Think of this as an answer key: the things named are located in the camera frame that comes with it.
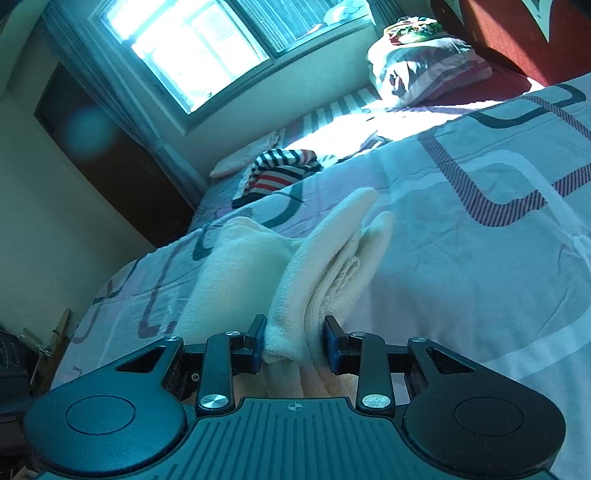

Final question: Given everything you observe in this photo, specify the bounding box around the wooden side cabinet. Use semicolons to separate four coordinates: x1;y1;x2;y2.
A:
1;309;72;479

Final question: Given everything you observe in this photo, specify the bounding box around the white item on windowsill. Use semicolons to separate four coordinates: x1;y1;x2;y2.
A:
324;0;370;25

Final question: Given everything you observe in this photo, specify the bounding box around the pink small pillow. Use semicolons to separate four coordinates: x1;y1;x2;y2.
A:
209;130;284;179

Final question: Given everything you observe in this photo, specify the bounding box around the colourful folded cloth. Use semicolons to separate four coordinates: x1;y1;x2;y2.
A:
384;16;446;46

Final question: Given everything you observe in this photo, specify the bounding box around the left teal curtain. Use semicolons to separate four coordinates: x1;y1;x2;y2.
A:
39;1;206;208

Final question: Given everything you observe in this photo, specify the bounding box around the cream knitted sweater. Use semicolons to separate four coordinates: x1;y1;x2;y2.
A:
174;188;394;398

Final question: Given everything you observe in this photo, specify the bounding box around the striped grey pillow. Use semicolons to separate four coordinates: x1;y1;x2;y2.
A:
367;37;493;108

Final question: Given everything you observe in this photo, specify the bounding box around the right teal curtain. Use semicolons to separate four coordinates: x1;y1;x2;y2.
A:
368;0;405;26

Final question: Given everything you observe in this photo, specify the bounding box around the striped folded garment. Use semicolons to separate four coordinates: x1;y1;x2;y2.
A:
231;149;324;209

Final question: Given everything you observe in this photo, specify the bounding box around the patterned bed quilt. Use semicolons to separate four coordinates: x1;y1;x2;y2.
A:
53;75;590;479

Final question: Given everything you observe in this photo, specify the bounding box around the red heart headboard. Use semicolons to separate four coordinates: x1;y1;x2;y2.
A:
429;1;590;86

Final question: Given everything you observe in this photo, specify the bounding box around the window with frame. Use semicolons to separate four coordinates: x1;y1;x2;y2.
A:
83;1;373;133

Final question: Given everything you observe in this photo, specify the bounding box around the teal curtain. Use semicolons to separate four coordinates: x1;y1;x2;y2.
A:
368;0;405;26
39;1;206;208

